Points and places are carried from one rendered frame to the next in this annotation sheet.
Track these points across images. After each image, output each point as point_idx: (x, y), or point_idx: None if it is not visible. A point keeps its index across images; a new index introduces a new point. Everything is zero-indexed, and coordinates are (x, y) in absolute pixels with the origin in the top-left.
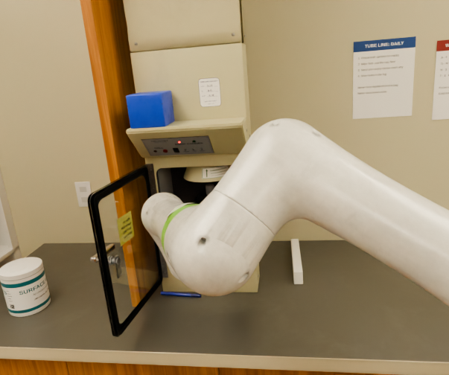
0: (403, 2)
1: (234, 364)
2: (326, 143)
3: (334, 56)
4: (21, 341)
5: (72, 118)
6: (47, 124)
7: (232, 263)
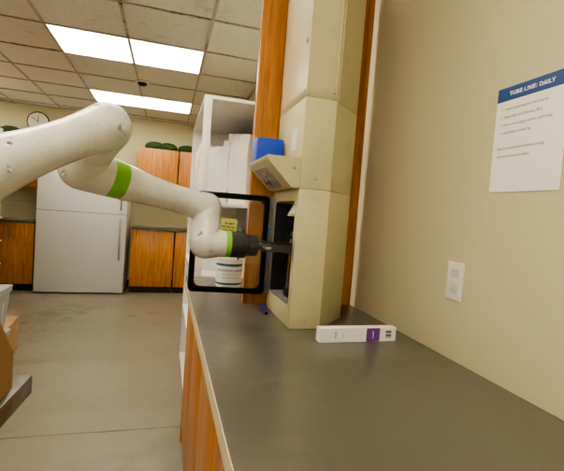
0: (559, 21)
1: (195, 334)
2: (87, 107)
3: (480, 112)
4: None
5: None
6: None
7: None
